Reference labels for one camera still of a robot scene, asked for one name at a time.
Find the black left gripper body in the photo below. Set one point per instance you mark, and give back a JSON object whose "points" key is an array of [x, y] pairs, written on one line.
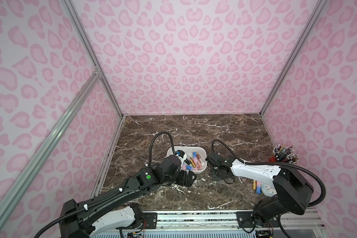
{"points": [[186, 178]]}

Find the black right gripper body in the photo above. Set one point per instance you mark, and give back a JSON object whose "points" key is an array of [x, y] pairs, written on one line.
{"points": [[212, 160]]}

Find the gold glitter lipstick tube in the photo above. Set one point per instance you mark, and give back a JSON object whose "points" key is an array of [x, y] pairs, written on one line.
{"points": [[192, 162]]}

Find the white plastic storage box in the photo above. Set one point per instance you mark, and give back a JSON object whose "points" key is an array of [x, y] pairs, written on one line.
{"points": [[192, 158]]}

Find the clear pink lip gloss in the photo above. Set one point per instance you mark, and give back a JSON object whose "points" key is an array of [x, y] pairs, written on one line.
{"points": [[199, 160]]}

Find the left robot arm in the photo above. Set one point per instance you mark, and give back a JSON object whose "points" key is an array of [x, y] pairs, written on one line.
{"points": [[77, 219]]}

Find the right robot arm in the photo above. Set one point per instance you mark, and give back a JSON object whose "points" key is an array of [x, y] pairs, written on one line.
{"points": [[293, 191]]}

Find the white round alarm clock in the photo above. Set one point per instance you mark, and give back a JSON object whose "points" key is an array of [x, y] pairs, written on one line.
{"points": [[268, 190]]}

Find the bundle of coloured pencils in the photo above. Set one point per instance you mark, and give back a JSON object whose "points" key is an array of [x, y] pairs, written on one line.
{"points": [[285, 154]]}

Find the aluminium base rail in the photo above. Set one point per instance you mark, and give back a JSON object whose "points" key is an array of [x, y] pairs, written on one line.
{"points": [[232, 224]]}

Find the diagonal aluminium frame bar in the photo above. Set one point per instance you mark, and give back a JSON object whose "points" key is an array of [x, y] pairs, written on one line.
{"points": [[27, 176]]}

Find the right aluminium corner post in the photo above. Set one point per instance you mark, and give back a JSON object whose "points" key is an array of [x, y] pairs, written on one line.
{"points": [[312, 21]]}

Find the aluminium corner frame post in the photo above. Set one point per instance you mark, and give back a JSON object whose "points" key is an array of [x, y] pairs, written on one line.
{"points": [[78, 26]]}

